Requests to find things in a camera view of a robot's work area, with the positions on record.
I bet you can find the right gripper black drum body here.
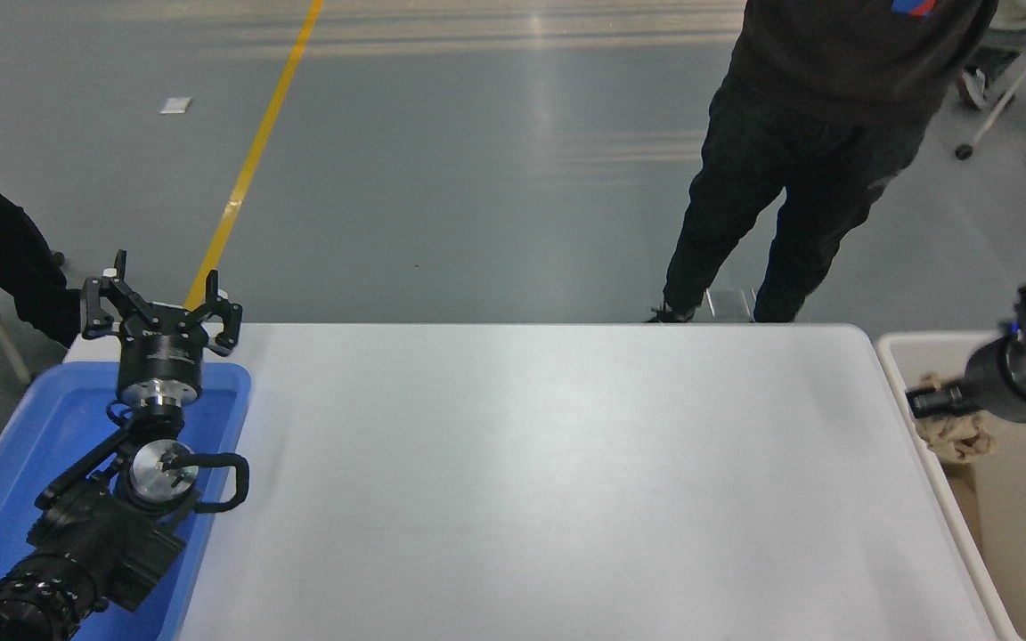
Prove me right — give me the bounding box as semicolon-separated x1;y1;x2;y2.
961;338;1026;425

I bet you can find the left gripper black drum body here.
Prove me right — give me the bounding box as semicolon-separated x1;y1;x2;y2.
117;320;211;386

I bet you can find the tan paper ball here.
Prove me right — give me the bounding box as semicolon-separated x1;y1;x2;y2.
912;374;996;464

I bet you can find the blue plastic tray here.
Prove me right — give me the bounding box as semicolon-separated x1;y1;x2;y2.
0;361;253;641

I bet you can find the clear floor plate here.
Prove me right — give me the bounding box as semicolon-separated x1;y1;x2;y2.
707;289;756;321

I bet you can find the seated person on wheeled chair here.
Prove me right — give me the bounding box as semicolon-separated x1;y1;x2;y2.
957;0;1026;110

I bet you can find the standing person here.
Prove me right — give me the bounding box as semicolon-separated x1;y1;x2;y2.
651;0;999;324

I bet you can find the white wheeled chair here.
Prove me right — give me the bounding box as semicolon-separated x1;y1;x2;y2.
955;0;1026;161

